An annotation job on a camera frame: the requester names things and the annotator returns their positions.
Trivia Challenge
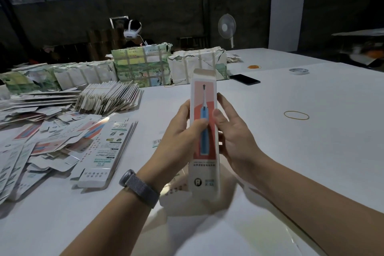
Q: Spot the pile of cartons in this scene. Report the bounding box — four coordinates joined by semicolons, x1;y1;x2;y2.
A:
0;82;139;206

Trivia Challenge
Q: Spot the person's right forearm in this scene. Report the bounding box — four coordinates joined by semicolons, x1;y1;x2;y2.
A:
249;156;384;256

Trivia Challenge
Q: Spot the fanned stack of white cartons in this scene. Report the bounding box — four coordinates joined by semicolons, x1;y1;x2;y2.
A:
74;81;143;114

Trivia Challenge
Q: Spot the stack of brown cartons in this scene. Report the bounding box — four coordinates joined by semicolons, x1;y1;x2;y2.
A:
87;26;121;58

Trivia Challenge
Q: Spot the toothbrush carton box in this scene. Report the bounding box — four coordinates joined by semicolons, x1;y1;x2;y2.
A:
188;68;221;201

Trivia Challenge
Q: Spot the white standing fan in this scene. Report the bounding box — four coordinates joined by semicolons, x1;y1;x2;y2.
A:
218;13;237;49

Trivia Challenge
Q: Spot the black smartphone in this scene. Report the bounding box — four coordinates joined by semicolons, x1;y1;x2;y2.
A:
229;73;261;86

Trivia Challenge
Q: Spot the white board panel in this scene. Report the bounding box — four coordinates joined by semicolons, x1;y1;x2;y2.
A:
268;0;307;53

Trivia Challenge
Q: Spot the person's left hand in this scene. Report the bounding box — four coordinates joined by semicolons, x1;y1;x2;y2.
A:
137;99;211;192

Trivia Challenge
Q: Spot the row of white wrapped bundles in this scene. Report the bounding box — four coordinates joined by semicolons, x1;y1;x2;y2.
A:
0;60;118;93

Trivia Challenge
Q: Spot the grey band wristwatch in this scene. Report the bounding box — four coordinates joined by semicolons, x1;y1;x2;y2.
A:
119;169;162;209

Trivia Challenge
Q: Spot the green printed wrapped bundle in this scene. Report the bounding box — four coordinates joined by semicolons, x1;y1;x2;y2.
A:
112;42;174;88

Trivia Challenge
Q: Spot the cluttered side table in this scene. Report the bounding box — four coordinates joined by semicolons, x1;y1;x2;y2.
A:
332;28;384;70

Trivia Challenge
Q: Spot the white strapped wrapped bundle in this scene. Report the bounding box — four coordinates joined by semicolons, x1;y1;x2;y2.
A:
168;47;229;85

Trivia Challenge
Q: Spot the white head-mounted camera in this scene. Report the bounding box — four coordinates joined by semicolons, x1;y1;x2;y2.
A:
110;16;143;39

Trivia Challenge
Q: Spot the thin tan rubber band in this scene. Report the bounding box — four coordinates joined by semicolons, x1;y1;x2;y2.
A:
284;110;310;121

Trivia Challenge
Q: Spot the person's right hand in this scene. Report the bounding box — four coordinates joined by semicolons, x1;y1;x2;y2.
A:
214;92;268;184

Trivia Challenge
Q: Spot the dark wooden chair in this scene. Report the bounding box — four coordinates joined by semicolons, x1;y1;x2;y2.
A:
178;36;209;50

